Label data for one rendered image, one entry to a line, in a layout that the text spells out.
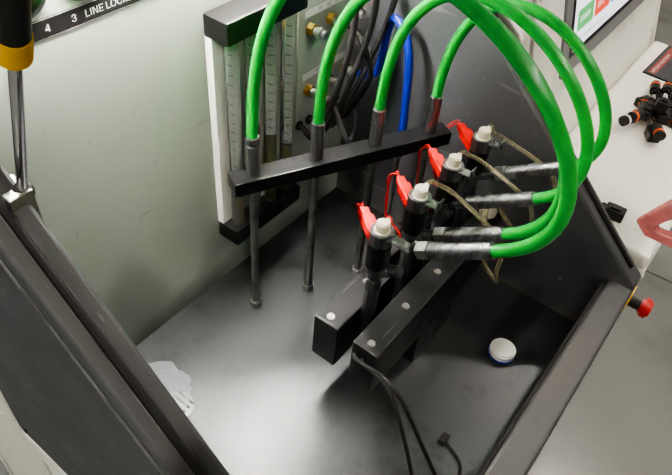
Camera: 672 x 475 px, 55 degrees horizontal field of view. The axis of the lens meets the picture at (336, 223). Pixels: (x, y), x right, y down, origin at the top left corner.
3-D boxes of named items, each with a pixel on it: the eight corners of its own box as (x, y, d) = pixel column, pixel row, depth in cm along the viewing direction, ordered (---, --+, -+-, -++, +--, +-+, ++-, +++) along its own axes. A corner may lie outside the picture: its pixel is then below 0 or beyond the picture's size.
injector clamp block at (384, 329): (364, 419, 89) (377, 357, 79) (309, 378, 93) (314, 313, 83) (482, 279, 110) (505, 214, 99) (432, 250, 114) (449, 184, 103)
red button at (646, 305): (639, 329, 111) (651, 310, 108) (617, 316, 113) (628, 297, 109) (649, 310, 115) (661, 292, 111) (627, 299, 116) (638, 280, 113)
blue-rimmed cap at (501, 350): (506, 369, 97) (509, 363, 96) (483, 354, 98) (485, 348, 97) (518, 352, 99) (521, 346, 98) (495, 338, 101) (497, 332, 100)
